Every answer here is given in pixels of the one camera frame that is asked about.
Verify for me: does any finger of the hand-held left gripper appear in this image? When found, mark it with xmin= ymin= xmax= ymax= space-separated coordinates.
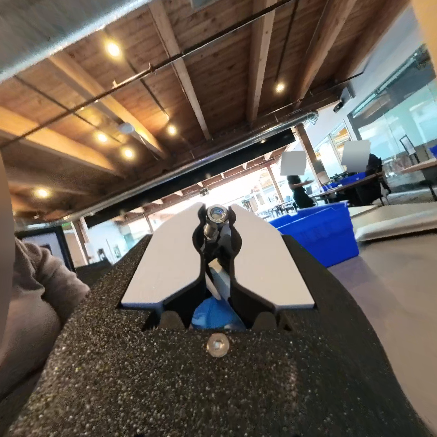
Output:
xmin=205 ymin=259 xmax=233 ymax=302

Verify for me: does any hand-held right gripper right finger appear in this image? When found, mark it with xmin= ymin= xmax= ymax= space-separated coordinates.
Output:
xmin=229 ymin=203 xmax=315 ymax=309

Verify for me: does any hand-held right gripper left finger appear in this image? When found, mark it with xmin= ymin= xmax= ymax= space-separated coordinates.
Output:
xmin=120 ymin=201 xmax=205 ymax=308

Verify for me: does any blue plastic bin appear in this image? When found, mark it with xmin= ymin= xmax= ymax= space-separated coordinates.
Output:
xmin=268 ymin=201 xmax=361 ymax=268

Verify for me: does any person's left forearm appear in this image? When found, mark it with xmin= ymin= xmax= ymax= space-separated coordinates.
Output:
xmin=0 ymin=236 xmax=92 ymax=401

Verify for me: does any wooden work table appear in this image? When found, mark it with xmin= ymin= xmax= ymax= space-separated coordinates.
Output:
xmin=309 ymin=172 xmax=386 ymax=205

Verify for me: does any grey metal clamp lever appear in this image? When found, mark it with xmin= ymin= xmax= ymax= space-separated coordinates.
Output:
xmin=348 ymin=203 xmax=437 ymax=243

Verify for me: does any black framed floor sign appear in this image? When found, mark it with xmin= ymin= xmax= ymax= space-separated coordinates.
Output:
xmin=399 ymin=135 xmax=420 ymax=165

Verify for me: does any wooden side table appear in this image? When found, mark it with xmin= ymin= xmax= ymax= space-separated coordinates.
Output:
xmin=401 ymin=159 xmax=437 ymax=202

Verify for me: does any black ceiling pipe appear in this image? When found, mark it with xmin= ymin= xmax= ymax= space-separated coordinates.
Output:
xmin=0 ymin=0 xmax=297 ymax=148

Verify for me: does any group of ceiling spotlights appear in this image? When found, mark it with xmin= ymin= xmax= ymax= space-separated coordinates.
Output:
xmin=32 ymin=39 xmax=287 ymax=200

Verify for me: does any brown wooden post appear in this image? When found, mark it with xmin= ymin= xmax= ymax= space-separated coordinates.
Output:
xmin=294 ymin=124 xmax=325 ymax=178

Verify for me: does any black ceiling camera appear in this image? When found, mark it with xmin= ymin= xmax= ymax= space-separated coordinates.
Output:
xmin=333 ymin=85 xmax=356 ymax=113

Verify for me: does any large silver duct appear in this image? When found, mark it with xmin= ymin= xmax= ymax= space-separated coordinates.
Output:
xmin=0 ymin=0 xmax=152 ymax=82

